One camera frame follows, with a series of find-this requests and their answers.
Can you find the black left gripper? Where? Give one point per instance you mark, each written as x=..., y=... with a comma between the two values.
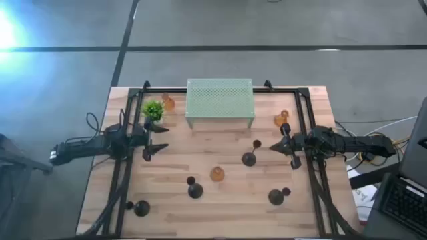
x=146, y=140

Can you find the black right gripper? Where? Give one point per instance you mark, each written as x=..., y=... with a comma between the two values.
x=293, y=145

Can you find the amber glass candle holder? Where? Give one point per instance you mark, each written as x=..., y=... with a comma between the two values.
x=217, y=174
x=280, y=120
x=169, y=104

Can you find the black metal candlestick holder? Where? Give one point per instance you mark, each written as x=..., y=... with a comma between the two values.
x=195, y=191
x=142, y=208
x=249, y=159
x=275, y=197

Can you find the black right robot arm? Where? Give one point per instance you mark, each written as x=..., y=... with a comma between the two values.
x=367, y=145

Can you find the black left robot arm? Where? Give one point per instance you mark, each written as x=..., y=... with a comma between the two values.
x=83, y=148

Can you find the small green potted plant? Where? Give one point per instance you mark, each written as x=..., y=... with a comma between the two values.
x=153, y=110

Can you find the green perforated metal shelf riser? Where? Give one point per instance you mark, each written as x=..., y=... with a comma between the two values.
x=220, y=98

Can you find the white paper sheet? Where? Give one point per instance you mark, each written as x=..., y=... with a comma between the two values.
x=362, y=196

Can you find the dark grey laptop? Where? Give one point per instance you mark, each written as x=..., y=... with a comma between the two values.
x=405, y=203

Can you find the dark metal stand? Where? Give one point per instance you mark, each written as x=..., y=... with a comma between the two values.
x=20, y=160

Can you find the black aluminium rig frame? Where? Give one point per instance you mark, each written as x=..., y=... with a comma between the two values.
x=166, y=90

